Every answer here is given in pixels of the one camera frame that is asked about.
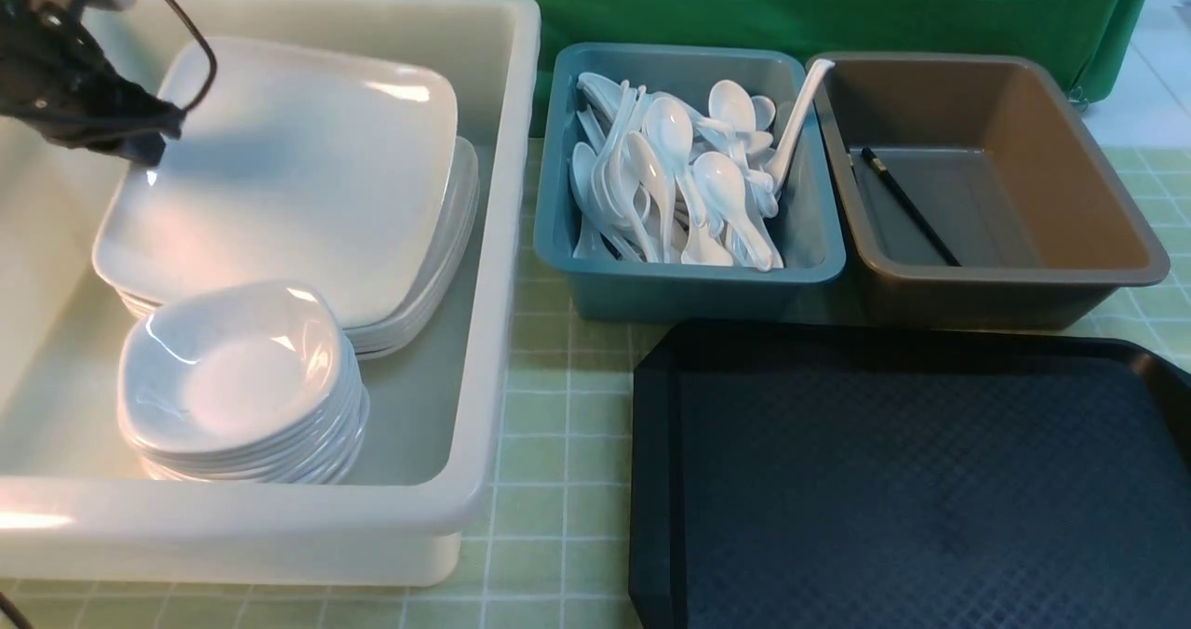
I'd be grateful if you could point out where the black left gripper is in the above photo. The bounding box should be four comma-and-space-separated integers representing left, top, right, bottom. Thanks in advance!
4, 0, 183, 167

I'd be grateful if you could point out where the white square rice plate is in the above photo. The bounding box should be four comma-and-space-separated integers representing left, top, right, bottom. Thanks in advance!
92, 36, 459, 326

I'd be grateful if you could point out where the white soup spoon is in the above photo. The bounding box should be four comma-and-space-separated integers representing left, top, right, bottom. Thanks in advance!
644, 92, 709, 229

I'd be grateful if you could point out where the black chopstick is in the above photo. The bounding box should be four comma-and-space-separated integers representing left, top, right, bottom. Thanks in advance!
861, 147, 960, 267

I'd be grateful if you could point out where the stack of white square plates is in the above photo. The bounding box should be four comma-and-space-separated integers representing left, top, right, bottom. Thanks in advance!
116, 136, 481, 361

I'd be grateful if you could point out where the stack of white small bowls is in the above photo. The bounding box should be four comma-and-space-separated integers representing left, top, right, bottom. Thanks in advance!
116, 281, 370, 485

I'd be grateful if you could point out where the large white plastic tub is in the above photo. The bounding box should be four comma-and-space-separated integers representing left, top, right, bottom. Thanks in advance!
1, 0, 541, 586

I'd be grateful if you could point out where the pile of white spoons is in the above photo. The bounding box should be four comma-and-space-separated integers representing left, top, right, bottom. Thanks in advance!
569, 71, 791, 272

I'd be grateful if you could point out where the green checkered tablecloth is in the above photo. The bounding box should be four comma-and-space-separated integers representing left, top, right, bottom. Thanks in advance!
0, 141, 1191, 629

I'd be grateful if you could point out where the white ladle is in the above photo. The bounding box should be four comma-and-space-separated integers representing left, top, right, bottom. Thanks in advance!
765, 60, 836, 193

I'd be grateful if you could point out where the teal plastic bin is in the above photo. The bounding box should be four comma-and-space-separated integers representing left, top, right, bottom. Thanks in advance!
534, 41, 847, 324

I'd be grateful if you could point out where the black serving tray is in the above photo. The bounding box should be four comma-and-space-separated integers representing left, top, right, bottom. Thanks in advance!
628, 320, 1190, 628

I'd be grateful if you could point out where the brown plastic bin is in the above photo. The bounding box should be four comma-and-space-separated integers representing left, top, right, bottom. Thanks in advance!
815, 51, 1171, 329

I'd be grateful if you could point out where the black cable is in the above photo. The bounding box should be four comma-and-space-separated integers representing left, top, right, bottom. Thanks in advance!
121, 0, 219, 114

